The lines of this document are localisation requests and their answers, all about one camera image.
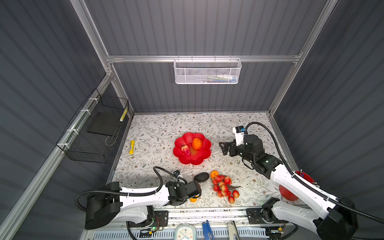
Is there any red cup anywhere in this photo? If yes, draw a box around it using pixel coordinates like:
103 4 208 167
278 170 316 202

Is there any fake red yellow peach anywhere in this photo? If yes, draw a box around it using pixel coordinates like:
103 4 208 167
181 145 192 156

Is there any small fake orange tangerine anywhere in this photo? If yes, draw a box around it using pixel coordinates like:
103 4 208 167
210 171 220 179

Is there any white tube in basket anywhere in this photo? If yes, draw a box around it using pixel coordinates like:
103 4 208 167
217 75 238 83

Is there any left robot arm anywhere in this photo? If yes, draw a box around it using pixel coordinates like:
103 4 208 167
79 181 202 230

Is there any fake red grape bunch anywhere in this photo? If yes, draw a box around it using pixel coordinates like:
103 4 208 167
211 175 241 205

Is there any white wire wall basket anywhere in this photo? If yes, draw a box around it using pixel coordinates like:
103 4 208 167
173 58 242 85

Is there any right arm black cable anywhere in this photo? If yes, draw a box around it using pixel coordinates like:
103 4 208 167
244 121 384 240

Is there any fake orange fruit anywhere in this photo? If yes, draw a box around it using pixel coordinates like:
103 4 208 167
192 138 203 150

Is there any yellow marker on table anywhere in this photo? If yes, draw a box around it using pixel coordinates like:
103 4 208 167
129 140 136 155

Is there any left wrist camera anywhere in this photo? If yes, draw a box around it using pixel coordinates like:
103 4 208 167
173 170 182 179

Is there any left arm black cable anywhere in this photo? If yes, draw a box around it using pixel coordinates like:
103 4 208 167
74 166 188 240

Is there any blue handled tool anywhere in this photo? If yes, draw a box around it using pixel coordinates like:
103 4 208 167
202 221 215 240

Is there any yellow marker in basket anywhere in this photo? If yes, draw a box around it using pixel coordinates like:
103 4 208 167
120 108 129 122

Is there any fake black avocado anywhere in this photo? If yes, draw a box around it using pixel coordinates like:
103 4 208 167
194 172 210 183

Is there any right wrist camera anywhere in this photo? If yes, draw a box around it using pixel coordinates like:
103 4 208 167
233 126 245 146

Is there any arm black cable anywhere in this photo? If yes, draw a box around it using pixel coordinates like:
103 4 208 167
74 166 188 240
244 121 384 240

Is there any white alarm clock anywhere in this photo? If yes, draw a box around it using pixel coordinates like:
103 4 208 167
174 224 197 240

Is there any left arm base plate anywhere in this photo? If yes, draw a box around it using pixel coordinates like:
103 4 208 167
137 211 169 228

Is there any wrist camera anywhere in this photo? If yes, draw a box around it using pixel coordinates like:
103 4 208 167
173 170 182 179
233 126 245 146

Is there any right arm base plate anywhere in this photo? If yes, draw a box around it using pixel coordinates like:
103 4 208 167
246 208 286 224

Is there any black wire wall basket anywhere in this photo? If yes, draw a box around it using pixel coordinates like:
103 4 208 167
57 91 130 164

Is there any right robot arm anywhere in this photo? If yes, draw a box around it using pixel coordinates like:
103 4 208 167
219 135 358 240

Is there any red flower-shaped fruit bowl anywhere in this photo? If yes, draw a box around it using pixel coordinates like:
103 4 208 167
173 132 212 166

